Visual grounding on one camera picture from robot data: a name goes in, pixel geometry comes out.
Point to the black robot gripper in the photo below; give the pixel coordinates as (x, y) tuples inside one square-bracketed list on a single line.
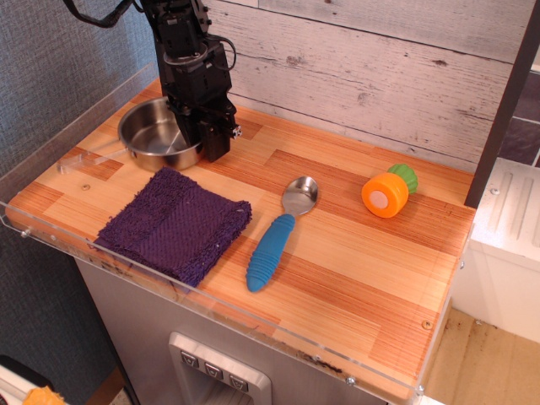
[(197, 87)]

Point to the purple folded towel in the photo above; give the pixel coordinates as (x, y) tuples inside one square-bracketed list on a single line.
[(176, 227)]

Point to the small steel saucepan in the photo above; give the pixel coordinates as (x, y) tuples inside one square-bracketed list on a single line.
[(150, 135)]

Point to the silver dispenser button panel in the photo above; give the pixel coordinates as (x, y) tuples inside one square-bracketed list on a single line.
[(207, 376)]

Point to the blue handled metal spoon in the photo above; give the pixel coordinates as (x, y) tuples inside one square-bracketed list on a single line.
[(299, 197)]

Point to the white toy sink unit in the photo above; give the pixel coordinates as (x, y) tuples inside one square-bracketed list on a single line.
[(498, 281)]

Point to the orange object bottom left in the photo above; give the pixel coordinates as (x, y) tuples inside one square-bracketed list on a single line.
[(43, 396)]

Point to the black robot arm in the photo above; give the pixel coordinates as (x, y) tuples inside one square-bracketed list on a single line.
[(178, 28)]

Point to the dark right cabinet post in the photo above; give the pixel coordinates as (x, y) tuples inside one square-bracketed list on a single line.
[(516, 82)]

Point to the orange toy carrot piece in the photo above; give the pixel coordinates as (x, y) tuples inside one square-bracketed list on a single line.
[(386, 194)]

